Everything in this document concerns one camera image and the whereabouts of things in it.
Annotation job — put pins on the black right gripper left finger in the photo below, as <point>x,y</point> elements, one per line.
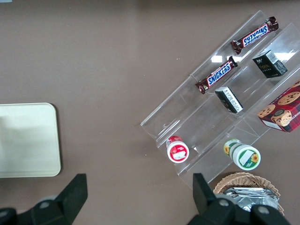
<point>63,201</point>

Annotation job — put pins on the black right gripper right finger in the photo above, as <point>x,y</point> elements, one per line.
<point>206,199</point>

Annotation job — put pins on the light wicker basket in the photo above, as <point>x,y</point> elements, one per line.
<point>248,179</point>

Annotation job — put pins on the beige plastic tray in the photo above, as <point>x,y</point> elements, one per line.
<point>28,140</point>

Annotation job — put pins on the foil container stack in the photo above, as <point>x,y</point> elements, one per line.
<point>253,197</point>

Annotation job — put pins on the red lidded cup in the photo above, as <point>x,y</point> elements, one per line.
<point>177,151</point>

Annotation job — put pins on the green lidded cup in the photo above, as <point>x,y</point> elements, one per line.
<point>243,155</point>

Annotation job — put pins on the clear acrylic stepped shelf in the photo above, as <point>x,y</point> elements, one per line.
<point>206,122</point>

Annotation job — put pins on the small black carton box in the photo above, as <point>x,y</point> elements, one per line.
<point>269,64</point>
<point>230,100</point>

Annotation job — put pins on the red cookie box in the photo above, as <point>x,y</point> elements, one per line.
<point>283,107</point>

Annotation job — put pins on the Snickers chocolate bar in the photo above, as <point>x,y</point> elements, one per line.
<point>216,75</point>
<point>255,35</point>

